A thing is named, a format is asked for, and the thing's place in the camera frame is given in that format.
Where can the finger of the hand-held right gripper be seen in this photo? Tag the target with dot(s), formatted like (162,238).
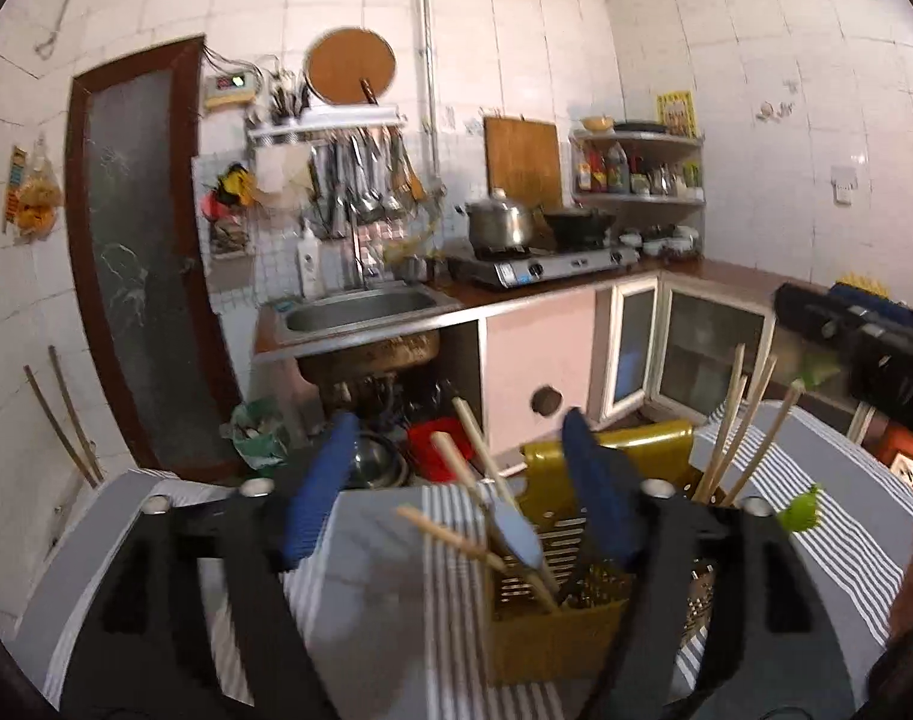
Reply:
(861,294)
(809,311)

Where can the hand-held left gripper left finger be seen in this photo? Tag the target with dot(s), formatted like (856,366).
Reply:
(325,487)

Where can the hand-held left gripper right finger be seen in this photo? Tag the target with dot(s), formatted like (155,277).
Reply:
(599,487)

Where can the light blue silicone spatula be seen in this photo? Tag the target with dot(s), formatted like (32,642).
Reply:
(512,529)

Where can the yellow plastic utensil holder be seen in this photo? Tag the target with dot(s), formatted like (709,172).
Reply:
(546,645)

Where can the steel bowl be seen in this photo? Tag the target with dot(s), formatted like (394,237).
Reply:
(377,461)

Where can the green trash bag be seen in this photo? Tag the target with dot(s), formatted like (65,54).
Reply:
(259,435)

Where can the red bucket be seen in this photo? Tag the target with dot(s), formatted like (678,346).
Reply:
(426,457)

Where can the wide glass cabinet door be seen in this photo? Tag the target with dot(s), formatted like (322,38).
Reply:
(707,345)

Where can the grey striped tablecloth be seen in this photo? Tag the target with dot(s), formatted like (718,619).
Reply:
(366,615)

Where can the wooden spoon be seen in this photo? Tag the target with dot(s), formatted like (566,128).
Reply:
(460,469)

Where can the narrow glass cabinet door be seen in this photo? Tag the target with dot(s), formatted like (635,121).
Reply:
(630,349)

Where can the cluster of white cups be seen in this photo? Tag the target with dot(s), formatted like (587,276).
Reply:
(662,242)

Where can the steel sink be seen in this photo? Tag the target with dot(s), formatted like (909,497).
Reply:
(359,311)

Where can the row of condiment bottles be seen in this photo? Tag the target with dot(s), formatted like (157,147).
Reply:
(636,172)

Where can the white soap bottle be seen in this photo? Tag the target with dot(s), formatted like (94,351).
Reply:
(310,266)

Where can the steel gas stove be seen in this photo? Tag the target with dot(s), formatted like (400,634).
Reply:
(546,268)

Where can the yellow framed picture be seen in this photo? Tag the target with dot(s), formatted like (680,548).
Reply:
(675,114)

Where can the black wok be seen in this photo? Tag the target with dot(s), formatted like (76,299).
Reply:
(580,226)

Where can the white corner shelf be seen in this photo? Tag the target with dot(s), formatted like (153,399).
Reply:
(636,136)

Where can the thin bamboo stick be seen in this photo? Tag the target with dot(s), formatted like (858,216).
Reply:
(58,427)
(77,416)

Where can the steel cooking pot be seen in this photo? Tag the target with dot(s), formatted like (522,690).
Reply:
(500,221)

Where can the brown frosted glass door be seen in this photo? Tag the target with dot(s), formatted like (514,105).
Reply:
(137,255)

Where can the row of hanging ladles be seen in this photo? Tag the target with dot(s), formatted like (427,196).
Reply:
(366,176)

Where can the white hanging cloth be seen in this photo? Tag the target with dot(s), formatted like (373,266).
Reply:
(282,169)

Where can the rectangular wooden cutting board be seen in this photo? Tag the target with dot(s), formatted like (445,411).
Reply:
(524,161)

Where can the plastic bag of oranges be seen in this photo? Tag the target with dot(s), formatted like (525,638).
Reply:
(34,191)

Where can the round wooden board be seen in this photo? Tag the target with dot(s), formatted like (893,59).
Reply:
(347,66)

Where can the white vertical pipe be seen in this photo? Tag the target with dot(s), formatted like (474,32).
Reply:
(428,52)

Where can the white wall socket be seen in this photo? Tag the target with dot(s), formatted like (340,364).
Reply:
(844,186)

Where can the wall hooks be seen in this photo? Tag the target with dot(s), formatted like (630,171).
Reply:
(775,111)

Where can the white wall utensil rack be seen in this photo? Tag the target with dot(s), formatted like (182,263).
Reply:
(325,124)

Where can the beige wall controller box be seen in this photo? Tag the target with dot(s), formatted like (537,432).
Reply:
(231,90)

